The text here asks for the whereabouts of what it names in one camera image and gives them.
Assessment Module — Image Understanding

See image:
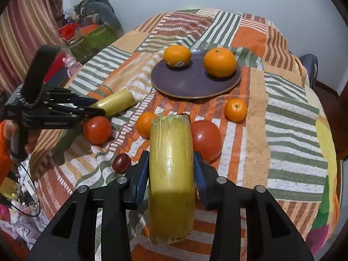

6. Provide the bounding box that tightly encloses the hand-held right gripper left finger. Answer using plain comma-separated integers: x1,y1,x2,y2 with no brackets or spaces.
27,150,151,261

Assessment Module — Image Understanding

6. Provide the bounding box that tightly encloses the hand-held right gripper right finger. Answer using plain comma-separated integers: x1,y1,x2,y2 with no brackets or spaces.
193,151,315,261

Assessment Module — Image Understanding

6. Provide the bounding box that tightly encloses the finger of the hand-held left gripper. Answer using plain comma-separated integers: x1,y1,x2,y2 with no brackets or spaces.
46,105,106,120
45,88,91,107

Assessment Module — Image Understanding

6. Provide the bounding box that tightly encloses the large yellow-green sugarcane piece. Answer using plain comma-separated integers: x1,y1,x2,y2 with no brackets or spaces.
148,114,196,245

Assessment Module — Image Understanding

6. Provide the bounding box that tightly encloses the small yellow-green sugarcane piece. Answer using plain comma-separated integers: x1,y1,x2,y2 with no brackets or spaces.
89,89,137,117

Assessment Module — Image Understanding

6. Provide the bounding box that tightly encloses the dark purple plate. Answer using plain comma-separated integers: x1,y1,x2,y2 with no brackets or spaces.
150,48,242,99

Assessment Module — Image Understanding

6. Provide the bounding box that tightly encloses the person's left forearm orange sleeve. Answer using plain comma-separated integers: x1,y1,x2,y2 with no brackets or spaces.
0,120,17,185

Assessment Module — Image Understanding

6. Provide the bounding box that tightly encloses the small red tomato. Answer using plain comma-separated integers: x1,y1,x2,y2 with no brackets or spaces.
83,116,113,146

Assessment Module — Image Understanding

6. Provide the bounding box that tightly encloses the dark red grape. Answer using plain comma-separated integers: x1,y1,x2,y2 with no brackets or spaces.
112,153,131,173

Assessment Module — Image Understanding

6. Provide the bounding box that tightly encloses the pink toy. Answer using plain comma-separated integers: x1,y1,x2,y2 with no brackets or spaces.
63,54,82,77

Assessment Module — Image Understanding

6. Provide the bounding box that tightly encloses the large red tomato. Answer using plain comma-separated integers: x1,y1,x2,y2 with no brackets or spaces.
190,120,222,163

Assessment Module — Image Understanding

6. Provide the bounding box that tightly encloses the small orange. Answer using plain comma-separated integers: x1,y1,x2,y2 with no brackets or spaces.
136,112,157,140
224,98,248,122

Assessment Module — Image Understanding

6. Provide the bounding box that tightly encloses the striped curtain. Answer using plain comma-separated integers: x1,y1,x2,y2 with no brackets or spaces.
0,0,64,94

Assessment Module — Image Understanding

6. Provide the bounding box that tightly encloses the striped patchwork blanket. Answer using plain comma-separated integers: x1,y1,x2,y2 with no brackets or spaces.
28,8,341,261

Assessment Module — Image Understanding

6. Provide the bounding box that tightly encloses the orange with sticker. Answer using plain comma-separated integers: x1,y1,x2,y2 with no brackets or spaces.
163,45,192,69

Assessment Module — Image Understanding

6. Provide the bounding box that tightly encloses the pile of clothes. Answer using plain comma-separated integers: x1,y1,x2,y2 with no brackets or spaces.
0,179,55,253

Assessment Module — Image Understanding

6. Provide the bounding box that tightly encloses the large orange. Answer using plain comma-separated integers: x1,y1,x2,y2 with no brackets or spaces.
204,47,237,78

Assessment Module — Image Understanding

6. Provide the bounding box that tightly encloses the black cable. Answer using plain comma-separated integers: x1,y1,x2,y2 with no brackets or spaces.
11,160,41,218

